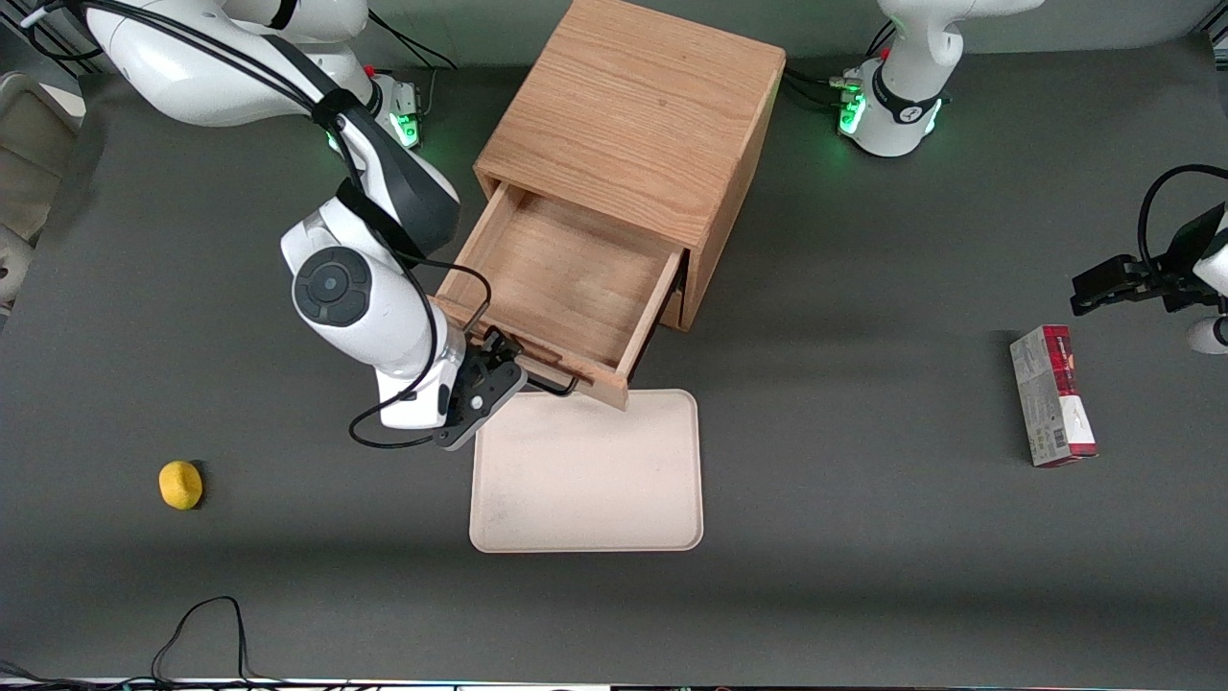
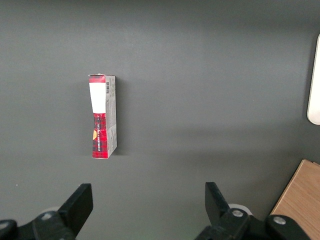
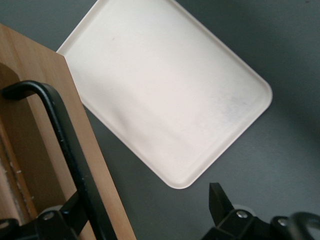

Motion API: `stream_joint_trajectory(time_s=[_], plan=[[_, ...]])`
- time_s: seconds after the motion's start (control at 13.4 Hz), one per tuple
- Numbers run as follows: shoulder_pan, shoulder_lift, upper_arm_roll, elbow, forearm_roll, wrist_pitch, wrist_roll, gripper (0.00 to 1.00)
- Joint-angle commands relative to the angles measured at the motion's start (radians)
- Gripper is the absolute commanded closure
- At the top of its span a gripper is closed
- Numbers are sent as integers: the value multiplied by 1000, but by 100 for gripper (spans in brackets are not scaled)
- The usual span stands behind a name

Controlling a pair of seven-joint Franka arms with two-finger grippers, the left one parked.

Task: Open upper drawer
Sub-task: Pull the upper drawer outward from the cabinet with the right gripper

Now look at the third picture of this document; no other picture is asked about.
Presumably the cream rectangular tray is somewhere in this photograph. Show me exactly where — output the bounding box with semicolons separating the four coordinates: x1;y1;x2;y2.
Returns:
55;0;274;190

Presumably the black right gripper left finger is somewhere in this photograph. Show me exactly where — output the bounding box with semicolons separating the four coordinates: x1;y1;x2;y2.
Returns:
0;191;88;240

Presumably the black metal drawer handle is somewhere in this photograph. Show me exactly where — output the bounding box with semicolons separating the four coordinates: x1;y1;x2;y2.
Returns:
1;80;119;240

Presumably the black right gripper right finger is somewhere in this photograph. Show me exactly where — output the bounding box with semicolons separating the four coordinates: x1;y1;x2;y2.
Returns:
201;182;288;240

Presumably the oak drawer with handle rail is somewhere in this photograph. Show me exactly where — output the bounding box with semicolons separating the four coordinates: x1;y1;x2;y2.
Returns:
0;23;135;240

